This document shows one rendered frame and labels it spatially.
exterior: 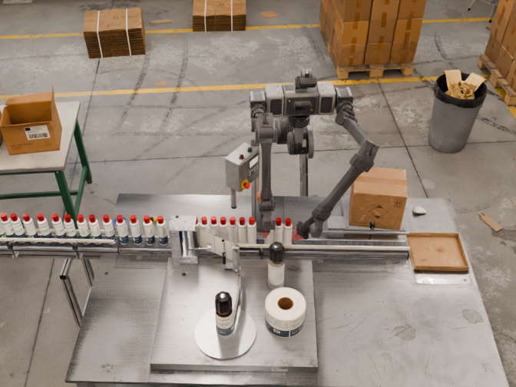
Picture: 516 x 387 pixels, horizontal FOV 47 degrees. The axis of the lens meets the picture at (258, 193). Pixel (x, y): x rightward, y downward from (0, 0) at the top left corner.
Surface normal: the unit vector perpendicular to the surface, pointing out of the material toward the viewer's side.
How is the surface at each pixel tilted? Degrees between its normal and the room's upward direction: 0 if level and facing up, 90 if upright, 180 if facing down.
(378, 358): 0
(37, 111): 89
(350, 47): 87
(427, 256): 0
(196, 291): 0
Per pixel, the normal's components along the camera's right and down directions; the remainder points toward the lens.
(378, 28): 0.12, 0.65
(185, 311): 0.00, -0.73
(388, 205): -0.14, 0.67
